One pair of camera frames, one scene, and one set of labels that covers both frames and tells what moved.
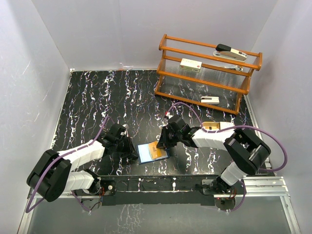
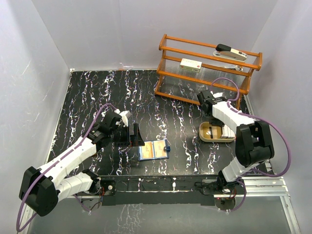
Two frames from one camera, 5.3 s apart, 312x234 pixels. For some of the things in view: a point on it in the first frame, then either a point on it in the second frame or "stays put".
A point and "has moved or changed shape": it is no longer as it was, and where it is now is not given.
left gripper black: x=130 y=149 → x=137 y=141
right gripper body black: x=172 y=138 → x=213 y=120
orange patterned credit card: x=155 y=152 has moved or changed shape
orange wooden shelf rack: x=205 y=75 stays put
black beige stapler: x=224 y=51 stays put
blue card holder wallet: x=144 y=154 has moved or changed shape
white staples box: x=190 y=65 stays put
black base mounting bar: x=147 y=189 stays put
